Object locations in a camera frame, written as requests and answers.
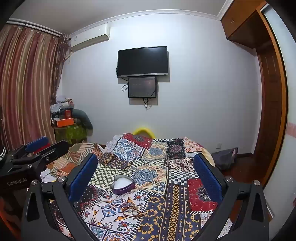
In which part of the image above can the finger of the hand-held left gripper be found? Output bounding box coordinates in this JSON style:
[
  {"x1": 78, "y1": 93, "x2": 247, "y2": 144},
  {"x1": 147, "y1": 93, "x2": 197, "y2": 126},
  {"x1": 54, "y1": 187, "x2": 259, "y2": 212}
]
[
  {"x1": 11, "y1": 140, "x2": 70, "y2": 175},
  {"x1": 7, "y1": 136, "x2": 50, "y2": 161}
]

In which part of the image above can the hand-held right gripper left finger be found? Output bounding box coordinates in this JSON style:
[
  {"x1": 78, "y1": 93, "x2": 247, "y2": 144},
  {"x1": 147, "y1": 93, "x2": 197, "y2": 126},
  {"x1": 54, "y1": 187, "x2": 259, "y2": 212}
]
[{"x1": 20, "y1": 153, "x2": 102, "y2": 241}]

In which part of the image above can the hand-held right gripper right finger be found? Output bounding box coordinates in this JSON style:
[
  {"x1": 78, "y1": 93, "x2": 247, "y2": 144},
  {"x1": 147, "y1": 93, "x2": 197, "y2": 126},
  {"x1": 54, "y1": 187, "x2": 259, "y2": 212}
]
[{"x1": 193, "y1": 153, "x2": 277, "y2": 241}]

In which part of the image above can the purple heart-shaped tin box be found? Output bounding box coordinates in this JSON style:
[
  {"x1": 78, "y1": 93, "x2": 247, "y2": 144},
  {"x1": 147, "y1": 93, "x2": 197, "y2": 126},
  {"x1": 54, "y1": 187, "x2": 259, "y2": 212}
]
[{"x1": 112, "y1": 175, "x2": 135, "y2": 194}]

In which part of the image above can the striped orange quilt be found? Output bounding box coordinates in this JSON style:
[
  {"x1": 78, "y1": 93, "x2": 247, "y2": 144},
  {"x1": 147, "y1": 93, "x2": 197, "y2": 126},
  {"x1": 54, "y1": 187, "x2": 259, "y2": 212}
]
[{"x1": 46, "y1": 142, "x2": 105, "y2": 177}]

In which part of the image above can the green patterned cloth cover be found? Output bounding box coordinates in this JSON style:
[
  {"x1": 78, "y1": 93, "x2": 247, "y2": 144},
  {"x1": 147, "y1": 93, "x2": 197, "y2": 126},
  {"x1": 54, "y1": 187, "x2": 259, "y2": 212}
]
[{"x1": 54, "y1": 124, "x2": 88, "y2": 144}]

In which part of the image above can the dark bag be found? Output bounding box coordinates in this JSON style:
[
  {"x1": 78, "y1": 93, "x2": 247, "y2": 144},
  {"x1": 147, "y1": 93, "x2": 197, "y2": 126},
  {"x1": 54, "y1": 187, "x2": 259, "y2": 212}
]
[{"x1": 211, "y1": 147, "x2": 239, "y2": 171}]

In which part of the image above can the white and blue cloth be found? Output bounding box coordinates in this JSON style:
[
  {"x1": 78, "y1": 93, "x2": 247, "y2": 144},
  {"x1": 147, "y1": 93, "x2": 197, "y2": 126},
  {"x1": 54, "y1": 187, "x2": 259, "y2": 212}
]
[{"x1": 40, "y1": 169, "x2": 56, "y2": 184}]

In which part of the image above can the orange box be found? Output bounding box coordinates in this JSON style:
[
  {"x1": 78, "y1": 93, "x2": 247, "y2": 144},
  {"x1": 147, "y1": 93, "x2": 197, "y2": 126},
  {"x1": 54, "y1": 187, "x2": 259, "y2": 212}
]
[{"x1": 56, "y1": 118, "x2": 75, "y2": 128}]

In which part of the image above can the pile of small clutter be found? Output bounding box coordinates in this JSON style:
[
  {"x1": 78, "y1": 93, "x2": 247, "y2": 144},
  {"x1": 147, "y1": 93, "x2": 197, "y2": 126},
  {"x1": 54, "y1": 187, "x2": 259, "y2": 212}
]
[{"x1": 50, "y1": 97, "x2": 76, "y2": 121}]

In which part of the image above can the grey plush cushion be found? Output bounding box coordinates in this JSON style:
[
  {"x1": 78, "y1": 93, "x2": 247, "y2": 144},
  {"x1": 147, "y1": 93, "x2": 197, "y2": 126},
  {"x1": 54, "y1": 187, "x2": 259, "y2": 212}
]
[{"x1": 71, "y1": 109, "x2": 93, "y2": 135}]

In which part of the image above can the colourful patchwork print blanket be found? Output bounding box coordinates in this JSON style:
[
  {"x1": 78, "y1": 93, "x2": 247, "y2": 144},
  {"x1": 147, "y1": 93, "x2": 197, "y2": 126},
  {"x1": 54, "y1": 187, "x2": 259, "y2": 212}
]
[{"x1": 50, "y1": 133, "x2": 233, "y2": 241}]

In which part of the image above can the striped red curtain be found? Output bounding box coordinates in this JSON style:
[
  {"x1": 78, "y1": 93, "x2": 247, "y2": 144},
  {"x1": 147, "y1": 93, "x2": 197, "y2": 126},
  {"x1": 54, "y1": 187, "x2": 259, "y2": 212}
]
[{"x1": 0, "y1": 23, "x2": 70, "y2": 152}]

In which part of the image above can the yellow plastic object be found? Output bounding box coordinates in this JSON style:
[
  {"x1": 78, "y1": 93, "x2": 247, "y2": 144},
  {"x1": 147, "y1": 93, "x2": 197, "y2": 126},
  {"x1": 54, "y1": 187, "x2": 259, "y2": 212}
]
[{"x1": 133, "y1": 127, "x2": 154, "y2": 138}]

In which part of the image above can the wooden wardrobe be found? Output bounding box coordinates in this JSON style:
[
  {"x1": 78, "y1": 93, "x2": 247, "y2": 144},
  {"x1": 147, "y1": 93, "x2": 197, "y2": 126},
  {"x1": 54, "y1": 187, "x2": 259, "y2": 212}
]
[{"x1": 221, "y1": 0, "x2": 290, "y2": 187}]

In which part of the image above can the white air conditioner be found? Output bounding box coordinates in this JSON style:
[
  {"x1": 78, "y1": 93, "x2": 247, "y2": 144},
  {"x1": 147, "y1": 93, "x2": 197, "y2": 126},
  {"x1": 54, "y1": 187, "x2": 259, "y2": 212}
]
[{"x1": 69, "y1": 24, "x2": 111, "y2": 50}]

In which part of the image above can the small black wall monitor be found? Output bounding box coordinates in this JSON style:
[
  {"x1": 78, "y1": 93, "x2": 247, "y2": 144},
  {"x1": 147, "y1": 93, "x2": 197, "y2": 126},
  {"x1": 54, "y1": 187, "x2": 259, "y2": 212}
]
[{"x1": 128, "y1": 77, "x2": 158, "y2": 99}]

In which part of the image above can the curtain rail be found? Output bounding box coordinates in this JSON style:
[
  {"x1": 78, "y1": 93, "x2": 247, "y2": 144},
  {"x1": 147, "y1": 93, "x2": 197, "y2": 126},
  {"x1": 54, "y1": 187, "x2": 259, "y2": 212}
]
[{"x1": 6, "y1": 20, "x2": 63, "y2": 37}]

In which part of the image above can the black wall television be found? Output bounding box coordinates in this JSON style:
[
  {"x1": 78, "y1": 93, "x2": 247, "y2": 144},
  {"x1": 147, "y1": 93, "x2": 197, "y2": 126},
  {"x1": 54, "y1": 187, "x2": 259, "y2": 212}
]
[{"x1": 117, "y1": 46, "x2": 169, "y2": 78}]

